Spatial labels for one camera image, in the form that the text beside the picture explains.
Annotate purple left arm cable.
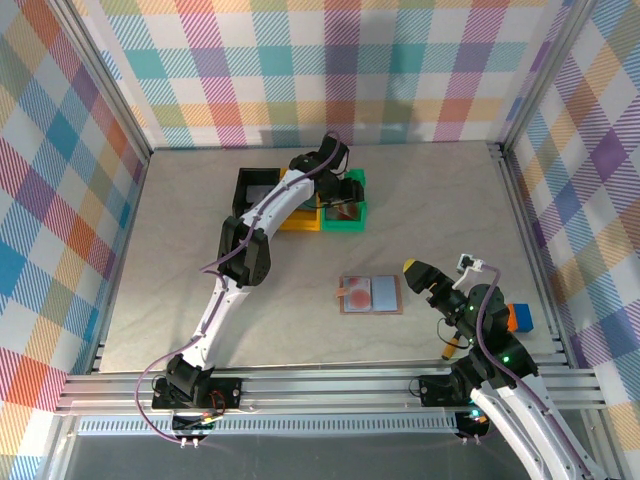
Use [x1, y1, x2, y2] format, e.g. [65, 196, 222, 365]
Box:
[136, 131, 349, 447]

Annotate blue orange puzzle cube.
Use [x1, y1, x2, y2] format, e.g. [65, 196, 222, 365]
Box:
[506, 302, 536, 335]

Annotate white card red circles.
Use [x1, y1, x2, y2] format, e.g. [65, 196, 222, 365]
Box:
[327, 199, 362, 221]
[344, 276, 374, 312]

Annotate wide aluminium frame rail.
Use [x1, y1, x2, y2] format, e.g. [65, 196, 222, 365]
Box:
[53, 366, 609, 417]

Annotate black plastic bin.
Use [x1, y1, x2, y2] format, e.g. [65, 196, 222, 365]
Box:
[232, 167, 282, 226]

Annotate green plastic bin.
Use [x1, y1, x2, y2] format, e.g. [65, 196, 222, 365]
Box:
[319, 168, 370, 234]

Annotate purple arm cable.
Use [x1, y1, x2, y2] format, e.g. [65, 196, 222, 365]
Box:
[136, 131, 349, 447]
[459, 263, 594, 480]

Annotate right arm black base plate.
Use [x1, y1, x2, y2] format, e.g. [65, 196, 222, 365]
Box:
[416, 374, 512, 407]

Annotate white card grey print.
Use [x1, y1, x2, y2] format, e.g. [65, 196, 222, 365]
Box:
[246, 185, 275, 207]

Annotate yellow plastic bin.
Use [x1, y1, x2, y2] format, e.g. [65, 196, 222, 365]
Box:
[277, 167, 324, 232]

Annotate yellow plug black cable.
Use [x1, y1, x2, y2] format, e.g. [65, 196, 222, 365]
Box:
[442, 329, 464, 361]

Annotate aluminium frame post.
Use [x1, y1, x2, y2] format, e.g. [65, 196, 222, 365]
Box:
[47, 0, 154, 164]
[499, 0, 601, 151]

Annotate slotted grey cable duct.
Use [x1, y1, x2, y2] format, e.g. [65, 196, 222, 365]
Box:
[74, 417, 464, 437]

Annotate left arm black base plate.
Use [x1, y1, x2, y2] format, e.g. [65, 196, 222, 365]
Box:
[151, 378, 245, 412]

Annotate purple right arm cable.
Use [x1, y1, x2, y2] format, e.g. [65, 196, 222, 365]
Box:
[459, 263, 594, 480]

